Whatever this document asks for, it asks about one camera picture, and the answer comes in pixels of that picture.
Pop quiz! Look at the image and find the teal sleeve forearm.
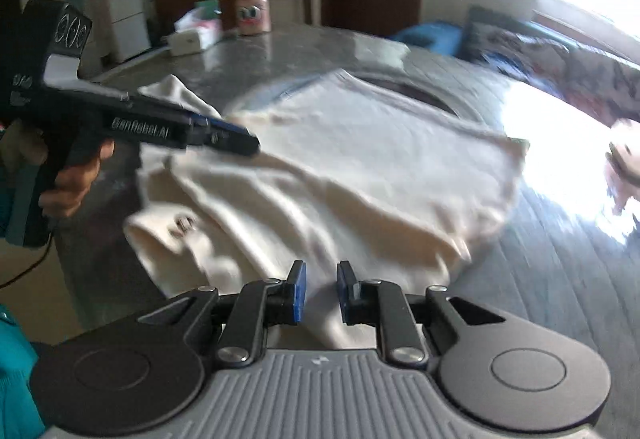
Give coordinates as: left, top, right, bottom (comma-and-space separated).
0, 129, 56, 439

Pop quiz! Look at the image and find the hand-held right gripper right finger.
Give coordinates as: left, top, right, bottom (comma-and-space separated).
336, 261, 505, 368

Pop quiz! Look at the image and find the white tissue box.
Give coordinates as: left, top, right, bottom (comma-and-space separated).
166, 22, 224, 56

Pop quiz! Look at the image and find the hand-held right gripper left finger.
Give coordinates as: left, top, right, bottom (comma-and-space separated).
137, 260, 307, 369

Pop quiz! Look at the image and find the pink cartoon bottle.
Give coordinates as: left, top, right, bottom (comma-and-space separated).
235, 0, 273, 36

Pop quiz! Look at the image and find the pink plush toy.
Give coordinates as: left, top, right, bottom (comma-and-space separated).
602, 118, 640, 216

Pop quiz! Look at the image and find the white refrigerator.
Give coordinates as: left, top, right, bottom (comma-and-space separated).
95, 0, 152, 64

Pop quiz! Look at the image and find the cream white shirt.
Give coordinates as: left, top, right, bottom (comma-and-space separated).
123, 72, 530, 350

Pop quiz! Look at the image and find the blue cloth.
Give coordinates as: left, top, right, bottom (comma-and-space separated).
389, 20, 468, 57

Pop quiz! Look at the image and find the black cable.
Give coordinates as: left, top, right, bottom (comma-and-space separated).
0, 239, 53, 290

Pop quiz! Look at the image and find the person's left hand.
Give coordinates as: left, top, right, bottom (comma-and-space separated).
0, 122, 115, 221

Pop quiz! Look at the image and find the printed pillow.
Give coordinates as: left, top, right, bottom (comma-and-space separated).
462, 5, 640, 125

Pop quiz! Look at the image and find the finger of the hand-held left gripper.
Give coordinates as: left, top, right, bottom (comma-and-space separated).
186, 114, 261, 158

